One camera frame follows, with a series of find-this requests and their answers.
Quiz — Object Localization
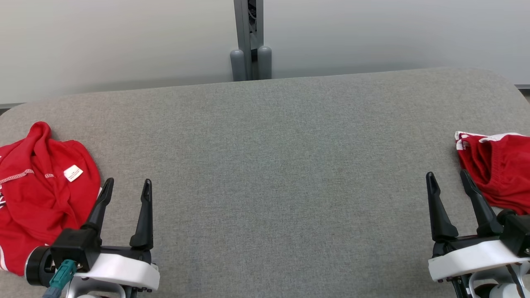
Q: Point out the red shorts with white stripes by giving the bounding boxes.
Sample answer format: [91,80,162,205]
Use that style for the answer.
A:
[454,131,530,216]

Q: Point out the grey metal partition post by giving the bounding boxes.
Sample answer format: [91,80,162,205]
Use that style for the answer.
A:
[233,0,265,82]

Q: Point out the grey cylinder post foot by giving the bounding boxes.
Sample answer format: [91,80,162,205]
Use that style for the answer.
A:
[229,49,246,82]
[257,45,273,80]

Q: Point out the teal plug left camera cable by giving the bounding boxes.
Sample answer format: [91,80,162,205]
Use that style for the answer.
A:
[41,260,78,298]

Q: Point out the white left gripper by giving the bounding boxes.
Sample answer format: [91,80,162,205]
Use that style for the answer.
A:
[24,178,161,293]

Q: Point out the red jersey shirt white sleeves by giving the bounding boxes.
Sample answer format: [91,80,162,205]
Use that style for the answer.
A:
[0,121,102,277]

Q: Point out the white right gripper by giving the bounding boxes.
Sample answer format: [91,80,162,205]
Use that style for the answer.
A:
[426,169,530,282]

